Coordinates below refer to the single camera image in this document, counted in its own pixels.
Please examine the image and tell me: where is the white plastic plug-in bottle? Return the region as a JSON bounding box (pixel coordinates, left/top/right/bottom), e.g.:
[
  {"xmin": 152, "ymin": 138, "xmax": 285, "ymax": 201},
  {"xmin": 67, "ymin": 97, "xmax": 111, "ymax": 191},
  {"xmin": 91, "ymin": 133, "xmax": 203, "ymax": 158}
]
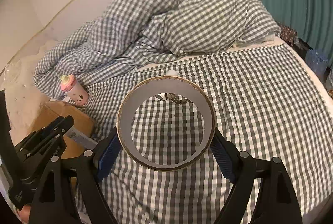
[{"xmin": 155, "ymin": 68, "xmax": 179, "ymax": 101}]

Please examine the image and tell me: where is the cream tufted headboard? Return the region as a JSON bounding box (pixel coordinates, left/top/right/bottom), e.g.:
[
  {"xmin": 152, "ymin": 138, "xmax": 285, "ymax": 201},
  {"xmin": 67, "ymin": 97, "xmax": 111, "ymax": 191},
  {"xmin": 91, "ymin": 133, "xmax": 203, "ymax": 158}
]
[{"xmin": 1, "ymin": 40, "xmax": 57, "ymax": 145}]

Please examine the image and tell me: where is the grey checked bed sheet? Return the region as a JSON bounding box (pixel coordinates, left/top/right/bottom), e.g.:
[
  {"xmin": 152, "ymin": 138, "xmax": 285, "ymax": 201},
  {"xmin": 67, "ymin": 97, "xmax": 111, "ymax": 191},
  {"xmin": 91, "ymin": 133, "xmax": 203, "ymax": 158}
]
[{"xmin": 85, "ymin": 44, "xmax": 332, "ymax": 223}]

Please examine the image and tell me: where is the brown cardboard box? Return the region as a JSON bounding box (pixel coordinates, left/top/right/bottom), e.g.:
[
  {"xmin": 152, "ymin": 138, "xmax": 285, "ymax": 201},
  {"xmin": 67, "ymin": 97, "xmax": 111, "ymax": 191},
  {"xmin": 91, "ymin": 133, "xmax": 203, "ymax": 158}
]
[{"xmin": 31, "ymin": 101, "xmax": 96, "ymax": 188}]

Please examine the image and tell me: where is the beige tape roll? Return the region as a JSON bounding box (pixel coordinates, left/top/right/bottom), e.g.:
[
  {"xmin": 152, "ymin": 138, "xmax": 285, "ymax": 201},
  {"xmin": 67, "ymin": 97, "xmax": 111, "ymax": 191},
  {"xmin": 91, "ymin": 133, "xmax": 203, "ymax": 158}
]
[{"xmin": 116, "ymin": 76, "xmax": 216, "ymax": 172}]

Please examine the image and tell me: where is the grey checked duvet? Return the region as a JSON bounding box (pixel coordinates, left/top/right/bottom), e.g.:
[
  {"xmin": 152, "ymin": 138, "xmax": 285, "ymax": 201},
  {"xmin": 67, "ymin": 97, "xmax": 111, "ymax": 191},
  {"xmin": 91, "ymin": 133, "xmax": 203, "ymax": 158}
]
[{"xmin": 33, "ymin": 0, "xmax": 281, "ymax": 98}]

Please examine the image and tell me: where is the pink baby bottle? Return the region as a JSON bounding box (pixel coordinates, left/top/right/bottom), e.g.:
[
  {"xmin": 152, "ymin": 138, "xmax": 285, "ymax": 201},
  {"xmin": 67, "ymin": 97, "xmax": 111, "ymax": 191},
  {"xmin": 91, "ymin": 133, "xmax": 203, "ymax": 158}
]
[{"xmin": 60, "ymin": 75, "xmax": 89, "ymax": 106}]

